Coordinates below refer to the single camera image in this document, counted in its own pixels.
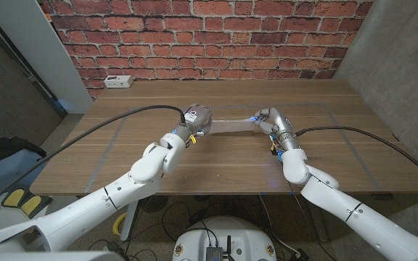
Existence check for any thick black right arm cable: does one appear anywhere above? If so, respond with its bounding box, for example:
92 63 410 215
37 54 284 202
295 125 418 188

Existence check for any grey electronics box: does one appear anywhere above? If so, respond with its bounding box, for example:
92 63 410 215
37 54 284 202
205 246 224 261

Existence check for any white power strip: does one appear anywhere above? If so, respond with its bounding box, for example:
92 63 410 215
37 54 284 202
103 75 134 89

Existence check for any blue storage bin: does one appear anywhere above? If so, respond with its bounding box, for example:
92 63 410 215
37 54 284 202
0 148 49 199

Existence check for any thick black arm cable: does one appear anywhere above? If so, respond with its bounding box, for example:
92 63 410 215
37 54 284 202
0 104 187 215
295 125 418 188

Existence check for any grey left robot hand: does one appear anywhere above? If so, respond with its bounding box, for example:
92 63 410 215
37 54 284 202
178 103 213 141

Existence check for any white tissue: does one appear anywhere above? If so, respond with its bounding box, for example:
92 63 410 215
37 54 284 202
208 118 256 135

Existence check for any white table leg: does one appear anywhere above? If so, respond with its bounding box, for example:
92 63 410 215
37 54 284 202
120 201 141 241

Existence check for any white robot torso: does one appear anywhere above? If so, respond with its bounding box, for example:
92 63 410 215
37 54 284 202
172 216 278 261

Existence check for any black bag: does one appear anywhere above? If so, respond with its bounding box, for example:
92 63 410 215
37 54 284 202
0 136 47 171

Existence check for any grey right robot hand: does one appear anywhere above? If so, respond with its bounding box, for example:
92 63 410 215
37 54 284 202
249 107 300 152

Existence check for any yellow black foot pedal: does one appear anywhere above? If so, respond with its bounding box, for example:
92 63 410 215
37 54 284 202
20 194 53 218
1 187 27 208

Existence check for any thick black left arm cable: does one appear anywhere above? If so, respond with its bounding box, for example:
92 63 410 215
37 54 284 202
0 104 187 215

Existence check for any red brick print backdrop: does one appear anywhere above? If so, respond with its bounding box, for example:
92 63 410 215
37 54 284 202
40 0 375 101

